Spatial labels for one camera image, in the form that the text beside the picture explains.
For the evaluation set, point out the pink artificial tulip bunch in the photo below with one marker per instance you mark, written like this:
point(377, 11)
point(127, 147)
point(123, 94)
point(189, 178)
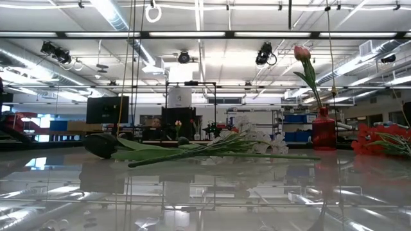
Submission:
point(302, 53)

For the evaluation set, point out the white artificial flower bunch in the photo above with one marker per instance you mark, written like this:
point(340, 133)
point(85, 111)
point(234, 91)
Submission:
point(253, 131)

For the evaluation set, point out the red artificial flower bunch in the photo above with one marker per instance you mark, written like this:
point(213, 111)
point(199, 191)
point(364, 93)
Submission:
point(369, 134)

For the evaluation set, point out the dark purple artificial tulip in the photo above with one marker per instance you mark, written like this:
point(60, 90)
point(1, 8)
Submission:
point(101, 146)
point(183, 140)

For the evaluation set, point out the red ribbed glass vase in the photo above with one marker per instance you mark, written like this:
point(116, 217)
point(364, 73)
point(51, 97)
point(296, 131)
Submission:
point(324, 130)

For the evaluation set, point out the small vase with red flowers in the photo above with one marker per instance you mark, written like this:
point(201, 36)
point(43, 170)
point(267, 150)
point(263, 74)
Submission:
point(196, 136)

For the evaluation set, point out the metal shelf with blue bins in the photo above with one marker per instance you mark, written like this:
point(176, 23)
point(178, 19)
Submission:
point(293, 118)

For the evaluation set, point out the black dome fixture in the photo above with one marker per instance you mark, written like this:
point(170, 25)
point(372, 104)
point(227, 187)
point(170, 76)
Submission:
point(388, 58)

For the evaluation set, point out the small black background robot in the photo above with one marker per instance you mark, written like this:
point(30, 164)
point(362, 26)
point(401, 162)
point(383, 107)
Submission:
point(212, 130)

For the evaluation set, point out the black panel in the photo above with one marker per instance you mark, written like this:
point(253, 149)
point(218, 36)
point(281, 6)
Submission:
point(180, 122)

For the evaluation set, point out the background pink tulip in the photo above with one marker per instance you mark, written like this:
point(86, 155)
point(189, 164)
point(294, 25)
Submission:
point(178, 123)

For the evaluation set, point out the person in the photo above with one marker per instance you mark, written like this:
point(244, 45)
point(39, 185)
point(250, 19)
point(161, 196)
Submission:
point(156, 123)

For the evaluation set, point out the black computer monitor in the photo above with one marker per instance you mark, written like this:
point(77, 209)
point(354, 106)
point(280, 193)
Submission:
point(107, 109)

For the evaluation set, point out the brown cardboard box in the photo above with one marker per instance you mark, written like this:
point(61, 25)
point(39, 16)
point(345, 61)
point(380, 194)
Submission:
point(85, 126)

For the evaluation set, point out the blue box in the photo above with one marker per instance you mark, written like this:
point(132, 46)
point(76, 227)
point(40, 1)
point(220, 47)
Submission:
point(58, 125)

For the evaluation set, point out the red staircase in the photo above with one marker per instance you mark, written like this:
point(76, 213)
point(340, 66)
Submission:
point(19, 123)

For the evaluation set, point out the round black ceiling camera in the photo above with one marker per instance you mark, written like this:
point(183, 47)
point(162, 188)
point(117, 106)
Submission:
point(184, 57)

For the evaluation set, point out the black metal station frame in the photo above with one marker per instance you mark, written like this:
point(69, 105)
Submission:
point(191, 83)

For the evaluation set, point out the black overhead frame beam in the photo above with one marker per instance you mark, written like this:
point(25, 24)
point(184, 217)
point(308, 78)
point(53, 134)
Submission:
point(61, 34)

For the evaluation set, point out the black ceiling camera cluster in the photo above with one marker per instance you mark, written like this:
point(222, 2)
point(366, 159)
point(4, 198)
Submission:
point(61, 56)

